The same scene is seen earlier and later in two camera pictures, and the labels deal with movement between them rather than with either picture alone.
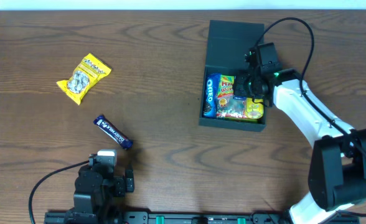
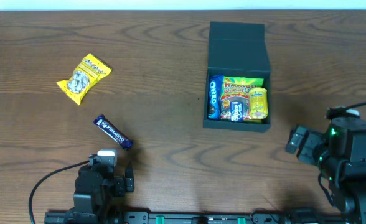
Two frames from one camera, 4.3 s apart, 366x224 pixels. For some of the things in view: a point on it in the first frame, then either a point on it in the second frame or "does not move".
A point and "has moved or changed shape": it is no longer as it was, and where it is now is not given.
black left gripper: [121, 186] does not move
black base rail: [59, 217] does not move
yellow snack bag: [86, 74] does not move
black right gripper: [242, 86] -> [309, 144]
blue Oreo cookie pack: [211, 86] has moved or changed shape
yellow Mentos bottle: [254, 110] has moved or changed shape
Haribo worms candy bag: [228, 106] has moved or changed shape
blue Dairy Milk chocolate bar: [106, 125] does not move
